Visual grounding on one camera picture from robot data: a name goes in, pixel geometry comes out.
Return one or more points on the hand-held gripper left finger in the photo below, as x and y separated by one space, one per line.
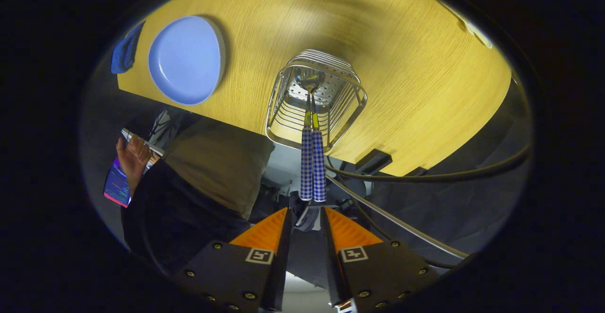
282 256

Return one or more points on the person's dark shoe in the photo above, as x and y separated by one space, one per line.
163 128

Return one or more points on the black table bracket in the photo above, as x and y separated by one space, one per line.
417 171
373 160

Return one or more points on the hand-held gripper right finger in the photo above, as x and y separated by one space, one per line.
331 256

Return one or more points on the white sectioned grain tray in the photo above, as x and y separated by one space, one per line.
479 34

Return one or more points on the blue folded cloth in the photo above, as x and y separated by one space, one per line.
124 53

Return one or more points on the blue round plate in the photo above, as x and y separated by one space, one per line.
186 60

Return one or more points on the smartphone with lit screen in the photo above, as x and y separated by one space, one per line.
116 185

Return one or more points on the person's beige trousers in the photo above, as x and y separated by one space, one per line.
217 161

